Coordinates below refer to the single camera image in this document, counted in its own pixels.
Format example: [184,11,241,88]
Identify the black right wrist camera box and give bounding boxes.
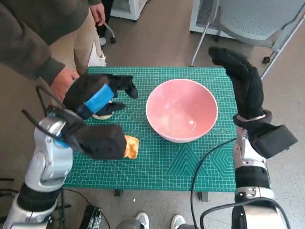
[250,124,298,159]

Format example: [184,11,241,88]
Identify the green cutting mat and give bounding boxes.
[64,66,238,193]

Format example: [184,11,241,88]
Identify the large white mesh cabinet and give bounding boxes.
[189,0,239,39]

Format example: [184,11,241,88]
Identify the black floor cable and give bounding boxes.
[0,188,20,198]

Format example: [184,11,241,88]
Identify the round toy bread bun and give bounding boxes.
[91,100,114,120]

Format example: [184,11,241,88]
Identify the black left hand blue tape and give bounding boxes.
[63,73,139,120]

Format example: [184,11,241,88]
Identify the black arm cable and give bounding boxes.
[21,84,72,144]
[190,137,291,229]

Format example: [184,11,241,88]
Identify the pink bowl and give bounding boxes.
[145,79,219,143]

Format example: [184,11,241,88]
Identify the person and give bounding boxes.
[0,0,107,103]
[95,0,114,46]

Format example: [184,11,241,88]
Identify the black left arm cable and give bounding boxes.
[21,84,72,144]

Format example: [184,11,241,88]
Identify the grey mesh office chair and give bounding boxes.
[190,0,305,79]

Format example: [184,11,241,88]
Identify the small white mesh cabinet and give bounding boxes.
[111,0,146,21]

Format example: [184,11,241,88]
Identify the rectangular striped toy bread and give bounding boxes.
[123,135,140,160]

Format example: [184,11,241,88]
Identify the black gloved right hand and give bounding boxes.
[208,46,265,121]

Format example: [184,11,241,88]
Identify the black robot waist part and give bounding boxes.
[80,205,103,229]

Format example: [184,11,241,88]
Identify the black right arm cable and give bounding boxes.
[190,137,291,229]

